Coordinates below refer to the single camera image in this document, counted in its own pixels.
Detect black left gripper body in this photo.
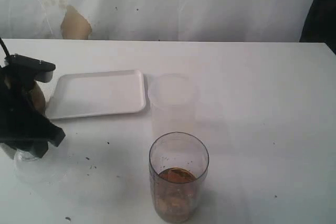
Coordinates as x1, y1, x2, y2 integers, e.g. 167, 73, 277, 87
1, 66, 47, 145

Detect clear dome lid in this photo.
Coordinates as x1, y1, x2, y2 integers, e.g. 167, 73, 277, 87
14, 147, 67, 184

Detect brown wooden cup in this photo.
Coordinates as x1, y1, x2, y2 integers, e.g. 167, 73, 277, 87
29, 81, 46, 114

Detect stainless steel cup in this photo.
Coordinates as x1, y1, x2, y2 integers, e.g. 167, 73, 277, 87
0, 143, 16, 159

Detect clear plastic shaker tumbler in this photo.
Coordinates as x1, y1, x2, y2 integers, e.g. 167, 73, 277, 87
149, 132, 209, 223

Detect white rectangular tray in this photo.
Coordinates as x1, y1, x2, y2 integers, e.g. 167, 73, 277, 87
45, 70, 146, 120

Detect translucent plastic container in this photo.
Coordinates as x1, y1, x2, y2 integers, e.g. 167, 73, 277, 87
148, 73, 198, 139

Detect gold coins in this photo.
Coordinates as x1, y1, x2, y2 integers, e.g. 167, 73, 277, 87
154, 167, 196, 223

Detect white backdrop sheet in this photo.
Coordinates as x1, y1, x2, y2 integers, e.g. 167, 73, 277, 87
1, 0, 313, 42

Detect dark curtain at right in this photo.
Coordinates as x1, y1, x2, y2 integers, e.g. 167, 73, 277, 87
300, 0, 336, 52

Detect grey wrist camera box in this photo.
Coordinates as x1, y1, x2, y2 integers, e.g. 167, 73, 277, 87
5, 54, 56, 83

